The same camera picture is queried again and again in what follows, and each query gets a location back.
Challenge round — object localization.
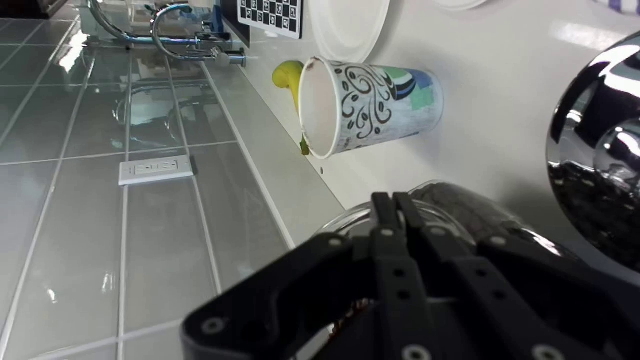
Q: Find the yellow banana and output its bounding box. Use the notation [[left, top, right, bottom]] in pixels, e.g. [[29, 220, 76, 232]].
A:
[[272, 61, 310, 156]]

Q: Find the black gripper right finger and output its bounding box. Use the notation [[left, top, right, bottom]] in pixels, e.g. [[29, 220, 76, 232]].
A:
[[393, 190, 640, 360]]

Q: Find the chrome jar lid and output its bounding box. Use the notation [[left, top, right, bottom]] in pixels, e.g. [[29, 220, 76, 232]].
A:
[[546, 32, 640, 271]]

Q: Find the small white paper plate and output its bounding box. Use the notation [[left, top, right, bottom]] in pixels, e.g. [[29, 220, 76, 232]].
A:
[[310, 0, 390, 63]]

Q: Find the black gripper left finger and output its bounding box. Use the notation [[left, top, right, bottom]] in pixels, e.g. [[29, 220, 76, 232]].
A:
[[179, 193, 427, 360]]

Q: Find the patterned paper cup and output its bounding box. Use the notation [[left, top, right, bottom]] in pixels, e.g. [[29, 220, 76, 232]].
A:
[[298, 56, 443, 161]]

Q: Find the white wall outlet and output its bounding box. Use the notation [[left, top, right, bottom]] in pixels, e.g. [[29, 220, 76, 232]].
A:
[[118, 156, 194, 187]]

